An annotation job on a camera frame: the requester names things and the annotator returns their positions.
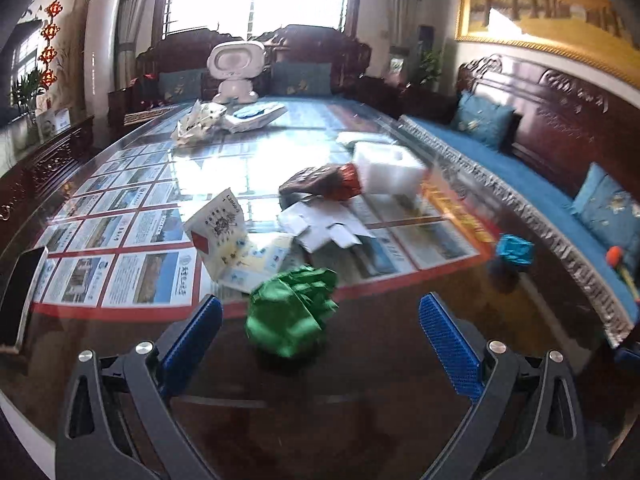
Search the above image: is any white folded printed card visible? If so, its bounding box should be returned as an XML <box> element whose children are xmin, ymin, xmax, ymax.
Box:
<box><xmin>183</xmin><ymin>189</ymin><xmax>252</xmax><ymax>281</ymax></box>

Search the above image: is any blue embroidered cushion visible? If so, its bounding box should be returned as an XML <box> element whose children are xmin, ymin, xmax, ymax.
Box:
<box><xmin>571</xmin><ymin>162</ymin><xmax>640</xmax><ymax>262</ymax></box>
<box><xmin>450</xmin><ymin>91</ymin><xmax>516</xmax><ymax>152</ymax></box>

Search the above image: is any white flattened cardboard box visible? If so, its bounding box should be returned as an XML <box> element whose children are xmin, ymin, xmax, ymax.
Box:
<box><xmin>277</xmin><ymin>199</ymin><xmax>377</xmax><ymax>254</ymax></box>

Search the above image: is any white printed plastic bag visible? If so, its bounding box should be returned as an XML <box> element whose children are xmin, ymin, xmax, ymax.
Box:
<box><xmin>171</xmin><ymin>101</ymin><xmax>227</xmax><ymax>147</ymax></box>

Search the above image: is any white robot toy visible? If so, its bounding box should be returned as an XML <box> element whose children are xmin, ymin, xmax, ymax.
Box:
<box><xmin>206</xmin><ymin>40</ymin><xmax>266</xmax><ymax>104</ymax></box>

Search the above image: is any white packet with blue flower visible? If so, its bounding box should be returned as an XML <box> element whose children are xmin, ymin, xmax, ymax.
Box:
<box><xmin>222</xmin><ymin>102</ymin><xmax>289</xmax><ymax>134</ymax></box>

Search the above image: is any white foam box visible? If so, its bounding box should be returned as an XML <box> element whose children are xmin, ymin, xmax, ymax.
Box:
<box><xmin>352</xmin><ymin>141</ymin><xmax>427</xmax><ymax>196</ymax></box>

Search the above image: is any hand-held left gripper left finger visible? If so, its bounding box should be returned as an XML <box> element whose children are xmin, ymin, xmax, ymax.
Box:
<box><xmin>56</xmin><ymin>294</ymin><xmax>224</xmax><ymax>480</ymax></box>

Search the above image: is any gold framed tree painting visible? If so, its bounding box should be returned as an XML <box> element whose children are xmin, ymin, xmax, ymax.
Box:
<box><xmin>454</xmin><ymin>0</ymin><xmax>640</xmax><ymax>92</ymax></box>

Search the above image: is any black smartphone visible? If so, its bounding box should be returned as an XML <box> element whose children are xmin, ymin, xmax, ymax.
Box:
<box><xmin>0</xmin><ymin>246</ymin><xmax>49</xmax><ymax>354</ymax></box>

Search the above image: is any white flat packet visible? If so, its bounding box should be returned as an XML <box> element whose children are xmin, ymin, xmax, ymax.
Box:
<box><xmin>335</xmin><ymin>131</ymin><xmax>374</xmax><ymax>150</ymax></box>

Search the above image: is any blue crumpled paper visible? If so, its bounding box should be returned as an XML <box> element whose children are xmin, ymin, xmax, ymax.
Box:
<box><xmin>495</xmin><ymin>234</ymin><xmax>535</xmax><ymax>266</ymax></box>

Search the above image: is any red knot hanging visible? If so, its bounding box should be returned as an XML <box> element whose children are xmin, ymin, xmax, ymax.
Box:
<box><xmin>39</xmin><ymin>0</ymin><xmax>64</xmax><ymax>89</ymax></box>

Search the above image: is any carved wooden sofa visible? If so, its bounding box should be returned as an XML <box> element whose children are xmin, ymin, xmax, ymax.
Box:
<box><xmin>107</xmin><ymin>24</ymin><xmax>373</xmax><ymax>126</ymax></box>

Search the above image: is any patterned curtain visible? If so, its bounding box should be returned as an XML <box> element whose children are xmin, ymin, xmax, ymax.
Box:
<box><xmin>117</xmin><ymin>0</ymin><xmax>173</xmax><ymax>81</ymax></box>
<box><xmin>387</xmin><ymin>0</ymin><xmax>422</xmax><ymax>52</ymax></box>

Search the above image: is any blue printed leaflet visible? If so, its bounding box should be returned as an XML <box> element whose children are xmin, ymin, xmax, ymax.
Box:
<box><xmin>220</xmin><ymin>233</ymin><xmax>294</xmax><ymax>295</ymax></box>

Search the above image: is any dark wooden cabinet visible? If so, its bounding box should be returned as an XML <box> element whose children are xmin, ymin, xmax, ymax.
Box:
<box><xmin>0</xmin><ymin>115</ymin><xmax>96</xmax><ymax>203</ymax></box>

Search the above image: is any white standing air conditioner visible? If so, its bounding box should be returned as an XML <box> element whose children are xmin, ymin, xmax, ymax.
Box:
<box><xmin>82</xmin><ymin>0</ymin><xmax>122</xmax><ymax>97</ymax></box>

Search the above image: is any green potted plant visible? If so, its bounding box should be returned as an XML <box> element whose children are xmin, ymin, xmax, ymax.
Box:
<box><xmin>417</xmin><ymin>47</ymin><xmax>447</xmax><ymax>90</ymax></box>

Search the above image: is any bamboo plant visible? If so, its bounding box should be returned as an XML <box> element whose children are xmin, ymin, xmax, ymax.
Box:
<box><xmin>11</xmin><ymin>67</ymin><xmax>47</xmax><ymax>117</ymax></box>

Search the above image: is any green paper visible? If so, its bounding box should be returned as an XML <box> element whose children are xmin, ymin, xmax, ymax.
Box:
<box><xmin>245</xmin><ymin>266</ymin><xmax>340</xmax><ymax>358</ymax></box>

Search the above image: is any brown crumpled wrapper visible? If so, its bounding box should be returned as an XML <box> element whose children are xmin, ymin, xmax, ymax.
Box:
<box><xmin>278</xmin><ymin>164</ymin><xmax>347</xmax><ymax>202</ymax></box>

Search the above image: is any teal embroidered cushion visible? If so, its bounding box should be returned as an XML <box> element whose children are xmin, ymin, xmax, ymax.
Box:
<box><xmin>159</xmin><ymin>69</ymin><xmax>207</xmax><ymax>104</ymax></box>
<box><xmin>272</xmin><ymin>61</ymin><xmax>334</xmax><ymax>97</ymax></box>

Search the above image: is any long wooden sofa blue seat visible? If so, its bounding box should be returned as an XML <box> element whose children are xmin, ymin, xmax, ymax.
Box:
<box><xmin>400</xmin><ymin>54</ymin><xmax>640</xmax><ymax>351</ymax></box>

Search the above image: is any orange toy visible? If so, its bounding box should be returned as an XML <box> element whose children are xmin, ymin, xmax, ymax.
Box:
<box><xmin>606</xmin><ymin>246</ymin><xmax>640</xmax><ymax>302</ymax></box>

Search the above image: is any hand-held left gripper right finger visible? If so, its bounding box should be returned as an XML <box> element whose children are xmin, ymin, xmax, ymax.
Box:
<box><xmin>418</xmin><ymin>292</ymin><xmax>588</xmax><ymax>480</ymax></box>

